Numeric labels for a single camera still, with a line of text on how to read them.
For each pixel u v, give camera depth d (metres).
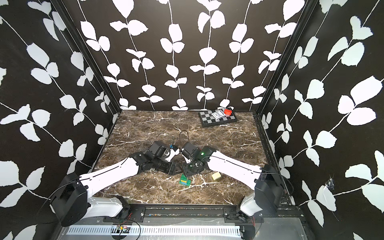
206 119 1.14
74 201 0.40
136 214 0.74
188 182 0.82
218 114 1.14
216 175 0.86
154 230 0.70
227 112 1.16
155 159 0.64
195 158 0.59
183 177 0.78
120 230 0.72
